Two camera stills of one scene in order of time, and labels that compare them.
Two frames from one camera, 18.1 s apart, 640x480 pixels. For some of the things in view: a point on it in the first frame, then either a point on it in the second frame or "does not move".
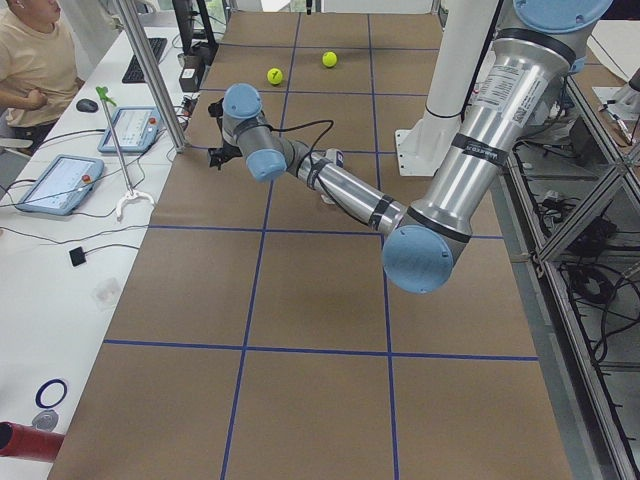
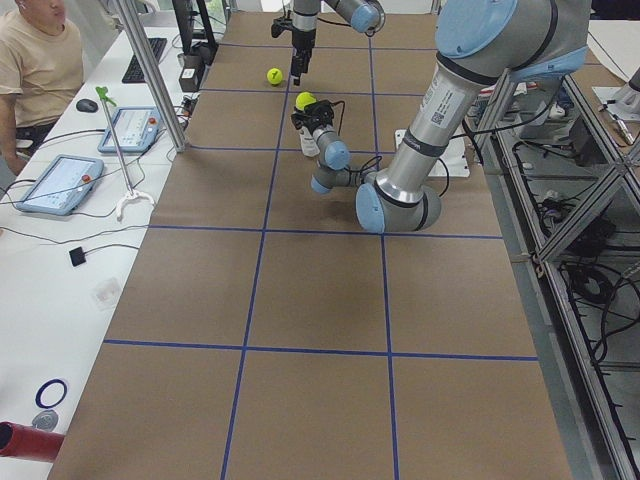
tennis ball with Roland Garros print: (329, 59) -> (303, 99)
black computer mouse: (87, 105) does not move
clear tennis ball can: (338, 182) -> (309, 145)
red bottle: (28, 442) does not move
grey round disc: (45, 420) does not move
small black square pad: (77, 256) does not move
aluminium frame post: (136, 28) does not move
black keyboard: (134, 74) does not move
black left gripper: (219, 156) -> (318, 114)
